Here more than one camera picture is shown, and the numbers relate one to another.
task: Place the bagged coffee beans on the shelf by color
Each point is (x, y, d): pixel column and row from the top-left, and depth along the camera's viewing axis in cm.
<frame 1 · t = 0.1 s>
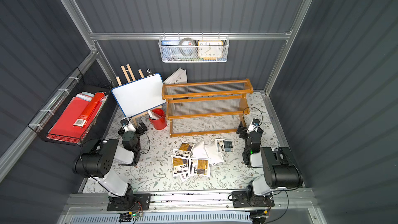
left hand: (132, 121, 90), fingers open
right hand: (249, 123, 90), fingers open
wooden two-tier shelf: (207, 107, 114), on the table
wooden easel: (132, 78, 91), point 29 cm above the table
red cup: (161, 123, 99), point 5 cm above the table
yellow coffee bag top: (185, 150, 89), point 4 cm above the table
yellow coffee bag left: (181, 166, 84), point 3 cm above the table
yellow coffee bag front: (199, 167, 82), point 4 cm above the table
dark blue coffee bag: (224, 145, 92), point 2 cm above the table

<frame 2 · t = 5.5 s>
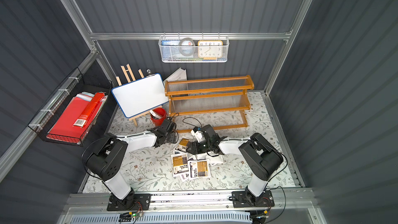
left hand: (170, 136, 95), fingers open
right hand: (188, 152, 86), fingers open
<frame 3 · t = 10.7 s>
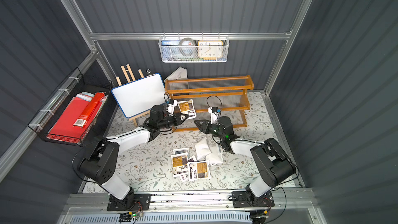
left hand: (189, 117, 84), fingers closed
right hand: (195, 123, 83), fingers open
yellow coffee bag top: (187, 107, 88), point 20 cm above the table
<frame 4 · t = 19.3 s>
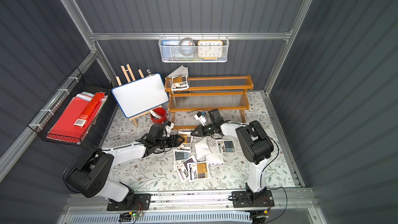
left hand: (181, 141, 88), fingers open
right hand: (191, 135, 90), fingers closed
yellow coffee bag top: (179, 83, 84), point 32 cm above the table
yellow coffee bag left: (185, 146, 90), point 4 cm above the table
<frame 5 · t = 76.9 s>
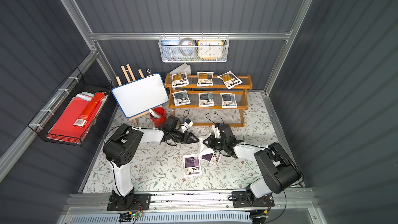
left hand: (196, 142, 90), fingers open
right hand: (203, 143, 88), fingers closed
yellow coffee bag left: (205, 79, 88), point 31 cm above the table
yellow coffee bag front: (229, 80, 86), point 31 cm above the table
dark blue coffee bag under: (181, 98, 98), point 17 cm above the table
dark blue coffee bag: (205, 99, 96), point 17 cm above the table
purple coffee bag: (192, 165, 86), on the table
